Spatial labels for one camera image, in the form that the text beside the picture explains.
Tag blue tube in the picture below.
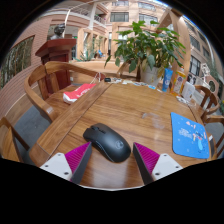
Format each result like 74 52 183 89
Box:
162 66 174 93

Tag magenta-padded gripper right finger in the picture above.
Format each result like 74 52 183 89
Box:
132 142 184 185

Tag dark bust statue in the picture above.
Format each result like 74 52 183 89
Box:
49 22 67 41

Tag blue printed mouse pad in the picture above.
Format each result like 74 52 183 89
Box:
170 111 211 160

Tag red and white pouch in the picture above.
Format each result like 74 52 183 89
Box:
62 83 98 105

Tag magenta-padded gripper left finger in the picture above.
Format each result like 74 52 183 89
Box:
39 141 93 185

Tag green plant in white pot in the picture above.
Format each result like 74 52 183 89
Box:
104 20 187 88

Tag dark red wooden podium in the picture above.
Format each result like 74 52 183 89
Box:
35 38 78 95

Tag white sculpture on pedestal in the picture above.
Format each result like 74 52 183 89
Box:
199 62 221 95

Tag black computer mouse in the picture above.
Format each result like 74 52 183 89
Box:
82 122 132 164

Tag yellow liquid bottle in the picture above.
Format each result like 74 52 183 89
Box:
172 69 187 96

